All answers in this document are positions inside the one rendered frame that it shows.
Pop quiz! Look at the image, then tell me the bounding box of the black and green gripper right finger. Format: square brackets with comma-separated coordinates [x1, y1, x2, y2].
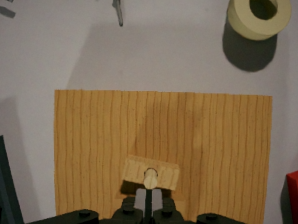
[148, 189, 246, 224]

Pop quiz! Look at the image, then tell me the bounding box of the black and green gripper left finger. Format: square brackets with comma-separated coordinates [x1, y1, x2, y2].
[26, 189, 149, 224]

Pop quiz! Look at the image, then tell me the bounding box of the pale yellow ring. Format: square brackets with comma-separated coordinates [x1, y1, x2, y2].
[227, 0, 291, 41]

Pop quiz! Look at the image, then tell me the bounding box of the red open tray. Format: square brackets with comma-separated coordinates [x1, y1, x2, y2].
[286, 171, 298, 224]

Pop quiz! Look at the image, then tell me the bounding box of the light wooden dowel pin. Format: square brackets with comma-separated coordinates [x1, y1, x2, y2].
[144, 168, 157, 189]

